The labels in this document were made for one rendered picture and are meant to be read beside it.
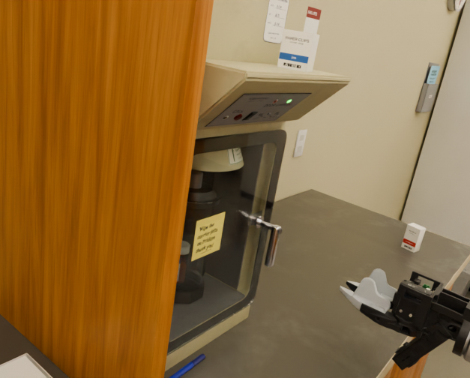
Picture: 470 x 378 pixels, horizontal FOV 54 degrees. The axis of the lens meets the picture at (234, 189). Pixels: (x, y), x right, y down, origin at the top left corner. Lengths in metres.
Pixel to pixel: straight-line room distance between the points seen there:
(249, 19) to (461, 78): 2.98
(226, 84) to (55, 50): 0.27
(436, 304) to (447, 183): 2.95
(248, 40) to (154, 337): 0.48
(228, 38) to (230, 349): 0.61
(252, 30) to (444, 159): 3.03
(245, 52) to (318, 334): 0.65
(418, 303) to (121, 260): 0.47
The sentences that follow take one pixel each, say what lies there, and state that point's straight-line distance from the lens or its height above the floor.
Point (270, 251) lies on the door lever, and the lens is 0.93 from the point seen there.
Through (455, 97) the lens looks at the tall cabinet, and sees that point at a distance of 3.67.
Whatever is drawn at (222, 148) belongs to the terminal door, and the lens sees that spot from 0.76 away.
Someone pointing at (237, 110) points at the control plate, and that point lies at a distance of 0.68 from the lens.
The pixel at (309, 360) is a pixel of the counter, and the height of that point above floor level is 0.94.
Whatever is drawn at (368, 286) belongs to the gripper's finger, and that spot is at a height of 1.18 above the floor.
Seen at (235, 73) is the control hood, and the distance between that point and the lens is 0.60.
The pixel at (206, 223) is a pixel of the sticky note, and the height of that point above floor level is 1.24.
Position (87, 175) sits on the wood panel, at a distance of 0.71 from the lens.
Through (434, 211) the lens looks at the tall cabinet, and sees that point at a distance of 3.79.
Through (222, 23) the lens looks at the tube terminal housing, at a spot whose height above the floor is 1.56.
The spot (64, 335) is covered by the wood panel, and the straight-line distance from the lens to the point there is 0.89.
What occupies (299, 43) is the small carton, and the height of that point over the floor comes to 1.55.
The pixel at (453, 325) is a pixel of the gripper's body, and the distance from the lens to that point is 0.82.
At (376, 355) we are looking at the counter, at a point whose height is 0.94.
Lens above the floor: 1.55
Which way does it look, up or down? 19 degrees down
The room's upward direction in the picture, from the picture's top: 9 degrees clockwise
